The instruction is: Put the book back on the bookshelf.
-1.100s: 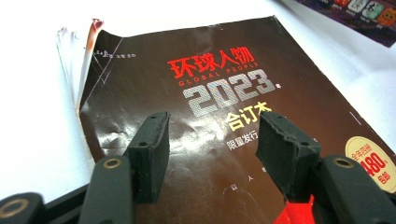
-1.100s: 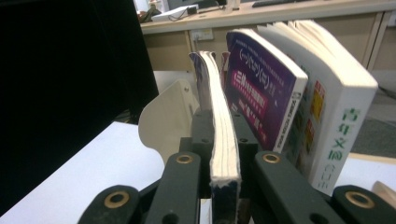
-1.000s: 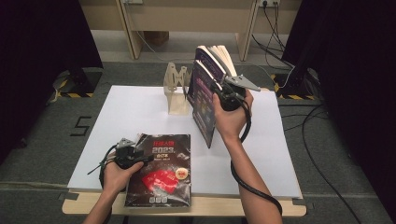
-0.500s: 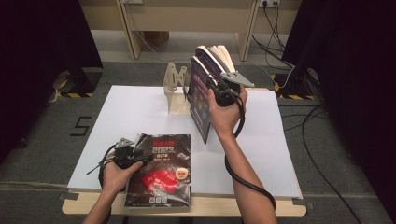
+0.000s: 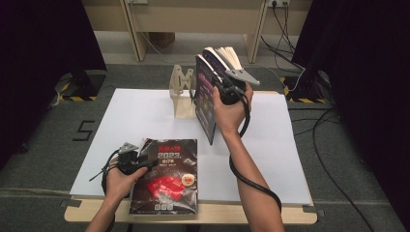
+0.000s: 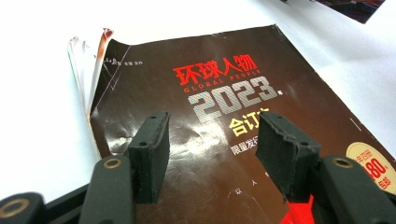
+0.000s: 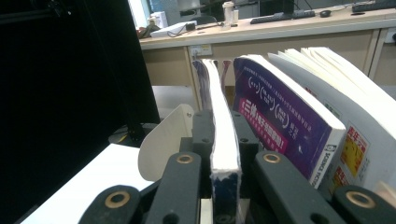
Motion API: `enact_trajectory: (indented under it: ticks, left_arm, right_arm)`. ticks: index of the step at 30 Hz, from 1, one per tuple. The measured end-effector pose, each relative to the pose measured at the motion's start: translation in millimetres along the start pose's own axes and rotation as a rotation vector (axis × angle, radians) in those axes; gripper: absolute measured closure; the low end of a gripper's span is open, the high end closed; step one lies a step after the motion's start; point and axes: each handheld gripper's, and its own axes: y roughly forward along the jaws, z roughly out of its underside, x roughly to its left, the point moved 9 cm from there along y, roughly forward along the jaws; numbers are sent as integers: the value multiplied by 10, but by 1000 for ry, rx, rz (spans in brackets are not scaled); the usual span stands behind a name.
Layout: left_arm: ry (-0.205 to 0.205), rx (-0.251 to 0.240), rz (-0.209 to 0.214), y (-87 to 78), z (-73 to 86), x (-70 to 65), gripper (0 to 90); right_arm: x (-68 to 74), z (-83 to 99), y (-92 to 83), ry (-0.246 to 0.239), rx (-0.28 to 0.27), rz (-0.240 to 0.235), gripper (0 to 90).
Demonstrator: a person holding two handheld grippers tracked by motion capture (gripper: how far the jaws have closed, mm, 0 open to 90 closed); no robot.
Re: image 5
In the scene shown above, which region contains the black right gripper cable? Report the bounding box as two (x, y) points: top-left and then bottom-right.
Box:
(228, 83), (283, 212)

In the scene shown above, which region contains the light wooden table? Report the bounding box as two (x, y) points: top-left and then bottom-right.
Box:
(63, 90), (318, 225)

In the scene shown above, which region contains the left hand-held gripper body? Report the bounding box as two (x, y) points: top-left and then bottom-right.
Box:
(117, 142), (143, 176)

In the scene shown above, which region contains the black stand base striped tape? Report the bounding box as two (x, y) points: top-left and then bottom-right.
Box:
(52, 69), (107, 102)
(279, 69), (337, 104)

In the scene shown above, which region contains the beige wooden desk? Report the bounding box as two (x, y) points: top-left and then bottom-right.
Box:
(81, 0), (313, 65)

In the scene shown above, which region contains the person's right hand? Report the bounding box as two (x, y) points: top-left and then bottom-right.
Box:
(211, 83), (254, 136)

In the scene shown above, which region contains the purple book with pink band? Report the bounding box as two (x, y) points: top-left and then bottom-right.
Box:
(193, 53), (218, 146)

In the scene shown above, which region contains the person's left hand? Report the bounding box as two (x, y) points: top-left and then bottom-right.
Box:
(104, 167), (149, 204)

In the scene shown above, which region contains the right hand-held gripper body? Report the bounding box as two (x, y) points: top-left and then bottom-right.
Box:
(213, 68), (260, 105)

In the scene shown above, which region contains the grey tape patch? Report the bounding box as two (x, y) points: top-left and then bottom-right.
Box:
(59, 198), (82, 208)
(302, 205), (326, 218)

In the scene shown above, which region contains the black book with red print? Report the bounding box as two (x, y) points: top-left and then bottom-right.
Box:
(129, 138), (198, 216)

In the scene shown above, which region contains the white table sheet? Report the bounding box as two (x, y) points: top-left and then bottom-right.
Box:
(70, 87), (313, 206)

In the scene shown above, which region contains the beige folding book stand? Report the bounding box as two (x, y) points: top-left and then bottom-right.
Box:
(168, 64), (197, 120)

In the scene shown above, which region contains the thick purple book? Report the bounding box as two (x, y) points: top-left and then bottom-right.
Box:
(202, 46), (230, 76)

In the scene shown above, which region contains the black power cable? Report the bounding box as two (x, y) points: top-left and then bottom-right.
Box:
(274, 1), (297, 62)
(260, 1), (306, 72)

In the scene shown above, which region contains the black curtain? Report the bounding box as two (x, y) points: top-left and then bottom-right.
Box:
(291, 0), (410, 223)
(0, 0), (108, 168)

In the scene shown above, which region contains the long black cable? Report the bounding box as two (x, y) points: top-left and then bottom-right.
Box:
(288, 107), (376, 232)

